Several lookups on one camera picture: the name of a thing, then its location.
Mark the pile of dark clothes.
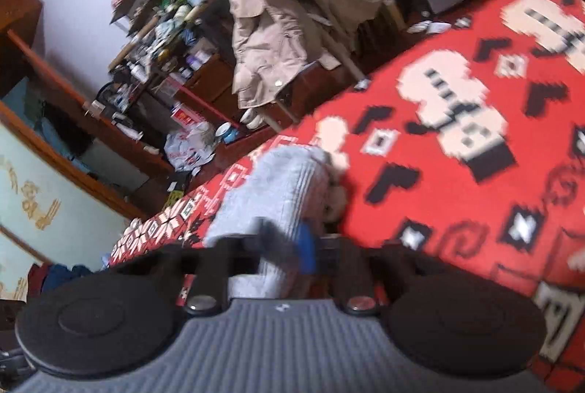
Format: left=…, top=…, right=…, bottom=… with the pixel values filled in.
left=27, top=262, right=95, bottom=298

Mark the white bowl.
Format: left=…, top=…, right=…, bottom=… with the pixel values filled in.
left=239, top=107, right=267, bottom=130

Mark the wooden door frame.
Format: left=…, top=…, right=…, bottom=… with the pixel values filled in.
left=0, top=0, right=177, bottom=220

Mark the brown wooden drawer cabinet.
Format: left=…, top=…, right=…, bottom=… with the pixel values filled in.
left=175, top=52, right=257, bottom=125

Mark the red patterned blanket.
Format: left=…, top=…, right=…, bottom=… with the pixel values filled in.
left=107, top=0, right=585, bottom=393

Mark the grey knit shirt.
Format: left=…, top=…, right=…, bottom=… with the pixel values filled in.
left=203, top=146, right=332, bottom=301

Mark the pale green painted door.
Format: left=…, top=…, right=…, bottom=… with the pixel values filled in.
left=0, top=121, right=133, bottom=303

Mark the blue white enamel mug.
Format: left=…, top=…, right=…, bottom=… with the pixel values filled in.
left=214, top=121, right=235, bottom=144

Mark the red white box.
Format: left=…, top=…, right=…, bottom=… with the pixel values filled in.
left=169, top=102, right=207, bottom=128

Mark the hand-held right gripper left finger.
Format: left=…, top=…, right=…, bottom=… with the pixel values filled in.
left=107, top=235, right=264, bottom=315

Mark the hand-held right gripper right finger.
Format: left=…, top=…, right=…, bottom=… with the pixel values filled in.
left=297, top=225, right=452, bottom=315

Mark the beige jacket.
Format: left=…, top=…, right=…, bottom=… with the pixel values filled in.
left=223, top=0, right=394, bottom=111

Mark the white plastic bag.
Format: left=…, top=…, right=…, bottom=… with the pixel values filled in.
left=163, top=122, right=217, bottom=171

